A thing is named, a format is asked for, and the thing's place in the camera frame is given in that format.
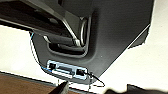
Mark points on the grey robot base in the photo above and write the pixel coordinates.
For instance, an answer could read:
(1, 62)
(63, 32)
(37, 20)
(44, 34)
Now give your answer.
(116, 33)

